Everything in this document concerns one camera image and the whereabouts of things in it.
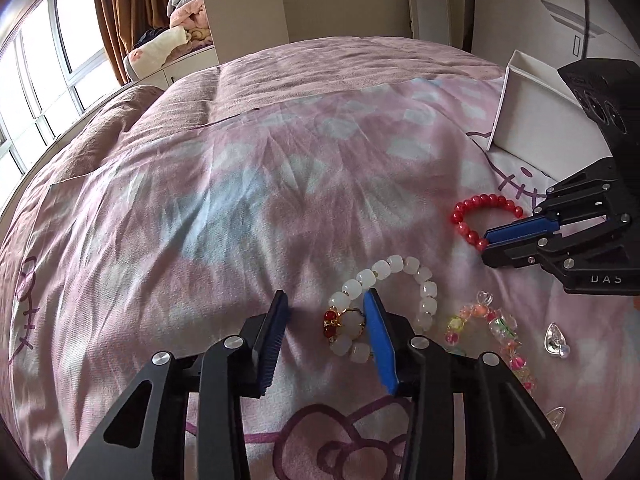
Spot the red bead bracelet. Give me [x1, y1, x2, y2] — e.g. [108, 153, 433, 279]
[449, 193, 525, 254]

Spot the colourful charm bead bracelet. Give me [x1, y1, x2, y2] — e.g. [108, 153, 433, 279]
[444, 289, 536, 394]

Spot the white bead bracelet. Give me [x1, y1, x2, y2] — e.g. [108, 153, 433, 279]
[322, 253, 440, 364]

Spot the white storage tray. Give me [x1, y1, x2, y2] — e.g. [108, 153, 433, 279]
[488, 50, 612, 181]

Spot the pink Hello Kitty duvet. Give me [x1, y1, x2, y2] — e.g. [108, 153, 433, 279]
[1, 38, 639, 479]

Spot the white plush toy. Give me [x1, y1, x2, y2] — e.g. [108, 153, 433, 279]
[124, 26, 191, 81]

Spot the pile of pink clothes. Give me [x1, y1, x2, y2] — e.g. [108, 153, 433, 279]
[167, 0, 213, 49]

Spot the window frame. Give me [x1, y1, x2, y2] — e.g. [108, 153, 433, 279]
[1, 0, 120, 204]

